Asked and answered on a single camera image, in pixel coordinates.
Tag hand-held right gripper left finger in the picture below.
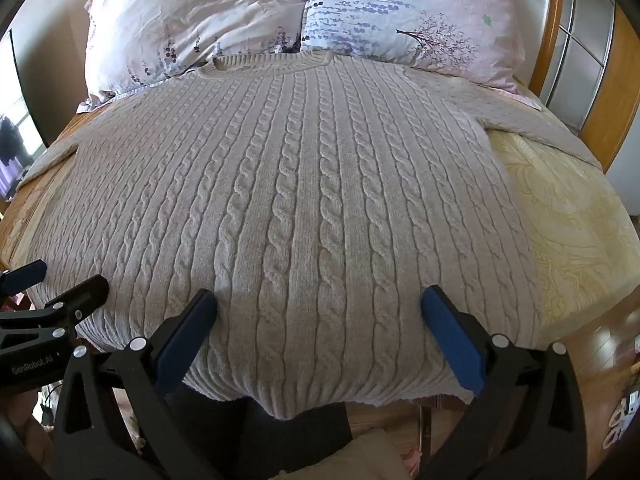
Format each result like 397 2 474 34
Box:
52 287 226 480

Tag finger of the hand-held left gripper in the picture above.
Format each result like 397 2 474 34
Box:
0 274 111 337
0 260 48 298

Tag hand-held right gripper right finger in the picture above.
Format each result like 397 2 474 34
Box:
420 285 588 480

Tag beige cable-knit sweater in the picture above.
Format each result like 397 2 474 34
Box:
15 50 603 418

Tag glass window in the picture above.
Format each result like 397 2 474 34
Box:
0 30 48 201

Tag person's legs in dark trousers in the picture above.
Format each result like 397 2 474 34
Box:
165 390 351 480

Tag yellow patterned bed sheet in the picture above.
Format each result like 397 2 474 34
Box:
0 125 640 356

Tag pink white object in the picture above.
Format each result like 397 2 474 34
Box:
600 390 640 451

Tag pink floral pillow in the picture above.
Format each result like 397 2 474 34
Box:
77 0 313 113

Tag wooden headboard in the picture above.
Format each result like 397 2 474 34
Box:
527 0 568 98

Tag blue floral pillow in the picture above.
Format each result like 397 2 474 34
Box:
300 0 543 111

